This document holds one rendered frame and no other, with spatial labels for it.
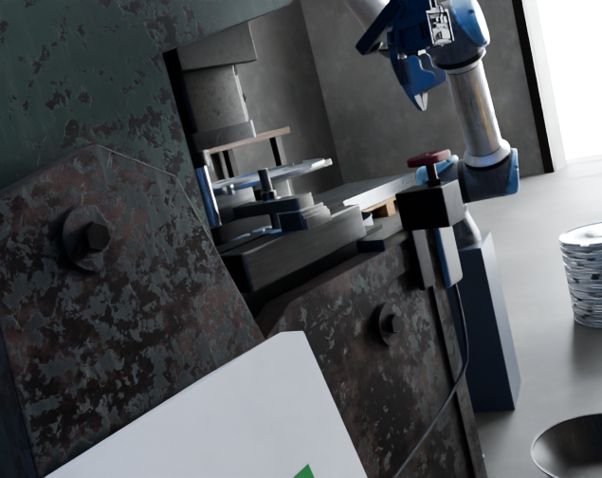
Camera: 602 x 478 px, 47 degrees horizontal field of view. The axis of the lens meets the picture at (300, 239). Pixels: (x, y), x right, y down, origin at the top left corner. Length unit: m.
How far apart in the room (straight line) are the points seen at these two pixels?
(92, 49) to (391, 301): 0.63
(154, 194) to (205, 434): 0.30
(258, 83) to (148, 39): 5.27
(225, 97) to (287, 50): 5.42
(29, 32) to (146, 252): 0.29
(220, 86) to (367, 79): 5.37
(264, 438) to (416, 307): 0.46
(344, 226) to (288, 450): 0.40
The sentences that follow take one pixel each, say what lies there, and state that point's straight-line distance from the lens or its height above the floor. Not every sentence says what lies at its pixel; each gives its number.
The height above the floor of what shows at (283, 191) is 0.75.
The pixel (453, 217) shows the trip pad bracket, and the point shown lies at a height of 0.65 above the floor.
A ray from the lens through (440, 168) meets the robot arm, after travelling 1.84.
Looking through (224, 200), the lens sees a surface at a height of 0.77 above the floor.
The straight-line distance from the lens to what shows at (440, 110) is 6.23.
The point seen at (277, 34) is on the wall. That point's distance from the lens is 6.61.
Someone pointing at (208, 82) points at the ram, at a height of 0.97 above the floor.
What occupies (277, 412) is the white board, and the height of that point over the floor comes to 0.50.
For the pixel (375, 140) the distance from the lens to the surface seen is 6.62.
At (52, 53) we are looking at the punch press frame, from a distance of 0.92.
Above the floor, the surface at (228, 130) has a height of 0.88.
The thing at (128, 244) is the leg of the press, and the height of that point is 0.78.
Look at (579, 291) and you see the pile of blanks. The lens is 2.46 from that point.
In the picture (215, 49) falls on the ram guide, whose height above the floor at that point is 1.02.
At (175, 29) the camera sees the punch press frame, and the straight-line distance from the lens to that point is 1.04.
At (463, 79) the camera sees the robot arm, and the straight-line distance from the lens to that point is 1.68.
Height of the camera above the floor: 0.87
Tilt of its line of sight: 9 degrees down
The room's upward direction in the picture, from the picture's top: 14 degrees counter-clockwise
